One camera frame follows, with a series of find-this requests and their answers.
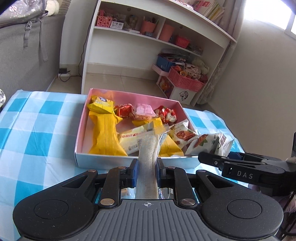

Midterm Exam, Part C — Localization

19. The clear rice cracker pack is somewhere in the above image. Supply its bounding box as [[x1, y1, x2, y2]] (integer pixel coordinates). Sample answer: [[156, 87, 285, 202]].
[[135, 131, 167, 200]]

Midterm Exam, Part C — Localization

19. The long yellow snack pack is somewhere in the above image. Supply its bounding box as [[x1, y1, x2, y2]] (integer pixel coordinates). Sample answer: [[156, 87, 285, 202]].
[[89, 111, 128, 156]]

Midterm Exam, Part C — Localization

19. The pale yellow cake pack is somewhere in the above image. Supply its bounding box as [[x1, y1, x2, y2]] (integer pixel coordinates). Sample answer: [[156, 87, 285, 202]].
[[118, 123, 171, 155]]

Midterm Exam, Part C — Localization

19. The white nut snack bag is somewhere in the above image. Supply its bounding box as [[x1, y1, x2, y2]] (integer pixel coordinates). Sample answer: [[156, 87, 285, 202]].
[[169, 119, 198, 149]]

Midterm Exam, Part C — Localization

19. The red candy pack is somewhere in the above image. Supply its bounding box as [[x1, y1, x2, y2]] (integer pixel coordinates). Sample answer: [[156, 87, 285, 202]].
[[154, 105, 178, 125]]

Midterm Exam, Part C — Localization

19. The pink cracker pack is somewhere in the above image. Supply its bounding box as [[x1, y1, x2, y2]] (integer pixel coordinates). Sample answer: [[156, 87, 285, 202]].
[[133, 103, 156, 121]]

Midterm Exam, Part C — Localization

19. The yellow biscuit pack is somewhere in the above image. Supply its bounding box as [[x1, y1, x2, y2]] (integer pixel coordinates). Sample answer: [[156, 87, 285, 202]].
[[87, 95, 114, 114]]

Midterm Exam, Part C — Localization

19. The red orange wrapper snack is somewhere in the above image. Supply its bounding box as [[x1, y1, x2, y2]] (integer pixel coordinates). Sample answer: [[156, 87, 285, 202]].
[[114, 103, 135, 120]]

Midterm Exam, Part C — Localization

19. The pink and silver box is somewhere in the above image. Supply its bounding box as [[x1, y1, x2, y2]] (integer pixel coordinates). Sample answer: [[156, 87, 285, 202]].
[[74, 87, 202, 169]]

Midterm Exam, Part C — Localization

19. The white storage box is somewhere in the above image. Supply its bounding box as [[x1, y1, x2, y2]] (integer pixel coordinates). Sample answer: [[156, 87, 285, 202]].
[[157, 75, 196, 105]]

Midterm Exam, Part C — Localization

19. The blue checkered tablecloth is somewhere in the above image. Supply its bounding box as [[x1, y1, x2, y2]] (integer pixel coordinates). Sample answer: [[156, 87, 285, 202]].
[[0, 90, 246, 241]]

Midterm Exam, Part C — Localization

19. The red plastic basket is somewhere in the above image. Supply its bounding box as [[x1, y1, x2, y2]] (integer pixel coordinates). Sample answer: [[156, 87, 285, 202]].
[[168, 67, 205, 92]]

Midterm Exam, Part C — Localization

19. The blue storage box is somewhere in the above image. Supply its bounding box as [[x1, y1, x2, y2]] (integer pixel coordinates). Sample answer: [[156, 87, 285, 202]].
[[156, 55, 176, 72]]

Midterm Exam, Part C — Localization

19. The small red shelf basket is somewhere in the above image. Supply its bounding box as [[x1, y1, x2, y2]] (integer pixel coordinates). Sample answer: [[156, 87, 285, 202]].
[[175, 35, 190, 49]]

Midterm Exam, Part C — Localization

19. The white bookshelf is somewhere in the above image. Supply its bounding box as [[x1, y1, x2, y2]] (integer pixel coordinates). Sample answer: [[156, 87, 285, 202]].
[[81, 1, 237, 94]]

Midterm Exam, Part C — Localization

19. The grey sofa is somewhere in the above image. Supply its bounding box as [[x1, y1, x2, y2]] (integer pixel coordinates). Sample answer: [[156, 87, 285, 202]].
[[1, 15, 65, 99]]

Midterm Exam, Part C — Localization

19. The pink cup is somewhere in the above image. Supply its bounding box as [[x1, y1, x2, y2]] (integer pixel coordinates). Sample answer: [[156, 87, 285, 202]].
[[159, 24, 175, 42]]

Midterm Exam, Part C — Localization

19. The orange pen cup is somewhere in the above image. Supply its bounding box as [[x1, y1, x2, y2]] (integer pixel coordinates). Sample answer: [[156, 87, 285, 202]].
[[140, 20, 156, 34]]

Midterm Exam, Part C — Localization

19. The pink lattice pen basket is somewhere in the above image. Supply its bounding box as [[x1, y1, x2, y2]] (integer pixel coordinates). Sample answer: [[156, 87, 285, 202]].
[[96, 16, 113, 28]]

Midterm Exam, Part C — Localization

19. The stack of books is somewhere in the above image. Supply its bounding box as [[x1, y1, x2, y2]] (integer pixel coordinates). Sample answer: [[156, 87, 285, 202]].
[[182, 0, 225, 21]]

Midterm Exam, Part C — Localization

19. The white plush toy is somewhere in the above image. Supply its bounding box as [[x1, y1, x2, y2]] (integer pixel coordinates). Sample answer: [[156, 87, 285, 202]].
[[46, 0, 63, 16]]

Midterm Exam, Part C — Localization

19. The silver grey backpack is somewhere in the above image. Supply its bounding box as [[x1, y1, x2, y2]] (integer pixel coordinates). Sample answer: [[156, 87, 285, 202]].
[[1, 0, 48, 62]]

